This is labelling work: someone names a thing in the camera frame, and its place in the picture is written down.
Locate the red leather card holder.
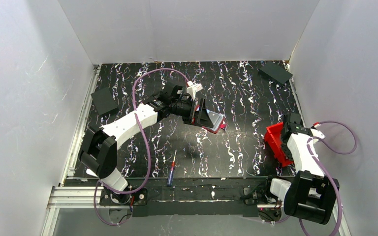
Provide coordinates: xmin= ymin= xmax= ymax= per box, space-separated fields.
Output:
xmin=193 ymin=105 xmax=227 ymax=134

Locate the red plastic bin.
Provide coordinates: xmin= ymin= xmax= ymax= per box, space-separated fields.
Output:
xmin=264 ymin=122 xmax=294 ymax=167

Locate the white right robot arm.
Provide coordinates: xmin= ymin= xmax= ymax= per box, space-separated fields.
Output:
xmin=269 ymin=113 xmax=339 ymax=225

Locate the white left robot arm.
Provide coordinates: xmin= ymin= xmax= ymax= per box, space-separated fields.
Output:
xmin=78 ymin=82 xmax=224 ymax=194

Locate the white card near left base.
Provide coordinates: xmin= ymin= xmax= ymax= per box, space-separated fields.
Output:
xmin=86 ymin=169 xmax=97 ymax=177

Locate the black block far right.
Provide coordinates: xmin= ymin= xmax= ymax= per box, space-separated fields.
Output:
xmin=258 ymin=61 xmax=293 ymax=85

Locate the black block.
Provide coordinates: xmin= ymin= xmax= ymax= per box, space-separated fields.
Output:
xmin=91 ymin=88 xmax=118 ymax=115
xmin=258 ymin=61 xmax=293 ymax=85

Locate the black block far left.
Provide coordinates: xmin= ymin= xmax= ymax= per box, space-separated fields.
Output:
xmin=91 ymin=88 xmax=118 ymax=115

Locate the blue red screwdriver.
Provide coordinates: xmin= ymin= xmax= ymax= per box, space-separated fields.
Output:
xmin=167 ymin=150 xmax=177 ymax=186

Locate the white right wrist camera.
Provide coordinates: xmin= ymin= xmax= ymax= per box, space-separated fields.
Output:
xmin=310 ymin=122 xmax=325 ymax=139

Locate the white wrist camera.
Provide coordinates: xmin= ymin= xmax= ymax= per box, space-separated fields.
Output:
xmin=186 ymin=81 xmax=203 ymax=100
xmin=310 ymin=122 xmax=325 ymax=139

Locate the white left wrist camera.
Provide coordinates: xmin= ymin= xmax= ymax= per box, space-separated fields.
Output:
xmin=186 ymin=81 xmax=203 ymax=100

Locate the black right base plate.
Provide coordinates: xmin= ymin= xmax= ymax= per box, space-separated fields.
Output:
xmin=240 ymin=186 xmax=287 ymax=208

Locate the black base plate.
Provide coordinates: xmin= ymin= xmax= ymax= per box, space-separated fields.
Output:
xmin=99 ymin=188 xmax=148 ymax=206
xmin=240 ymin=186 xmax=287 ymax=208

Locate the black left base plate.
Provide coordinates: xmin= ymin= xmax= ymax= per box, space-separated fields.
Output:
xmin=99 ymin=188 xmax=148 ymax=206

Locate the aluminium left side rail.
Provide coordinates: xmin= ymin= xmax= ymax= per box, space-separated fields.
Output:
xmin=58 ymin=64 xmax=101 ymax=187

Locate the aluminium front rail frame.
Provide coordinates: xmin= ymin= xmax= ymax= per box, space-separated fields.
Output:
xmin=40 ymin=184 xmax=353 ymax=236

